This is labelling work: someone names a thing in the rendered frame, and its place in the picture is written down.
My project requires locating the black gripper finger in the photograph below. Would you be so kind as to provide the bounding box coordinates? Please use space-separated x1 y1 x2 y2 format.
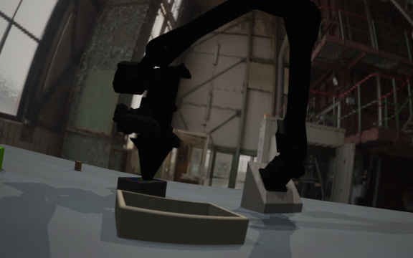
148 145 173 181
130 137 165 181

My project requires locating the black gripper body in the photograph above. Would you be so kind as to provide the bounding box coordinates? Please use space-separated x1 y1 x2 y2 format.
118 92 181 149

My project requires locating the olive-brown shallow tray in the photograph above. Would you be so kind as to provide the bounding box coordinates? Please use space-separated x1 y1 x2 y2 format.
115 190 249 245

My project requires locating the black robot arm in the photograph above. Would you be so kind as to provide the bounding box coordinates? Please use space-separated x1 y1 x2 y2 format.
113 0 321 192

